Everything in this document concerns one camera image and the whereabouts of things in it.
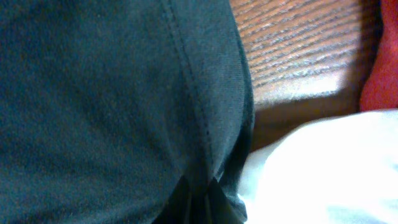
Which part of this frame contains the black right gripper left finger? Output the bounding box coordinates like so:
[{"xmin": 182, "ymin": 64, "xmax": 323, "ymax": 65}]
[{"xmin": 152, "ymin": 176, "xmax": 205, "ymax": 224}]

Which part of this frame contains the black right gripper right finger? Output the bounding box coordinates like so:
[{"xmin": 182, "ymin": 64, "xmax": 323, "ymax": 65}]
[{"xmin": 206, "ymin": 179, "xmax": 244, "ymax": 224}]

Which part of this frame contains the dark green t-shirt white print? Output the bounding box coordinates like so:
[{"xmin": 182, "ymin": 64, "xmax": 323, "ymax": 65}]
[{"xmin": 1, "ymin": 0, "xmax": 254, "ymax": 223}]

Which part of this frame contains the red t-shirt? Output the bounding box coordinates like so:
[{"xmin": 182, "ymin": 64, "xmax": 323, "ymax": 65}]
[{"xmin": 359, "ymin": 0, "xmax": 397, "ymax": 111}]

